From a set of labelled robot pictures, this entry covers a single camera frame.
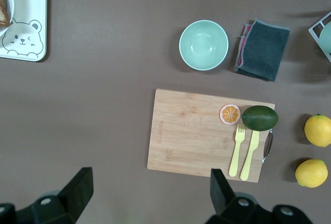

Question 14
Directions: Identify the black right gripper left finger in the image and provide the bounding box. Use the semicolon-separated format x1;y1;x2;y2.
0;167;94;224

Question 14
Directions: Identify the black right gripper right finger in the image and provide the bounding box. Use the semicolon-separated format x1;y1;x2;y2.
206;168;314;224

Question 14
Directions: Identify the white round plate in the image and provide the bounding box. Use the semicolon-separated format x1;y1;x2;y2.
0;0;15;37

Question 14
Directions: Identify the seeded bread slice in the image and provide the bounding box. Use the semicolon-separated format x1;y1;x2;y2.
0;0;11;27

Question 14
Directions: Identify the yellow plastic fork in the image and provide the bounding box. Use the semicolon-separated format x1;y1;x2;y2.
228;123;246;177

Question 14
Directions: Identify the yellow plastic knife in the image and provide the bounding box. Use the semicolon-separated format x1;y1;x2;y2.
239;130;260;182

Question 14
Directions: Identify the bamboo cutting board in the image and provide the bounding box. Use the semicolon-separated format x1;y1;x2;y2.
146;88;276;183

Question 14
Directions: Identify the yellow lemon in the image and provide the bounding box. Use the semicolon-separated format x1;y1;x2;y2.
304;114;331;148
295;158;329;188

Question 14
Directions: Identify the green avocado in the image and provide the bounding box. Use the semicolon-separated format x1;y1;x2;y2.
241;105;279;132

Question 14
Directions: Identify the orange slice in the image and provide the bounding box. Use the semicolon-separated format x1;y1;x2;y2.
219;103;242;125

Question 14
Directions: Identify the dark grey folded cloth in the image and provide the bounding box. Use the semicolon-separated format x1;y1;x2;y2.
234;18;290;82

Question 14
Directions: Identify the mint green bowl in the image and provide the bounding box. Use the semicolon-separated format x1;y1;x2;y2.
178;20;230;71

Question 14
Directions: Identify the pink cloth under grey cloth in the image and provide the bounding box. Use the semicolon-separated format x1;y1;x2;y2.
238;23;253;67

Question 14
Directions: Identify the pale green cup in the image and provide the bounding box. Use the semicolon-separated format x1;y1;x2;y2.
319;21;331;54

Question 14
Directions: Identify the beige bear print tray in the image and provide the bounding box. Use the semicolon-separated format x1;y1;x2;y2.
0;0;49;63

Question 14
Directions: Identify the white wire cup rack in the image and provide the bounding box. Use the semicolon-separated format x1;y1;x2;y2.
308;10;331;63

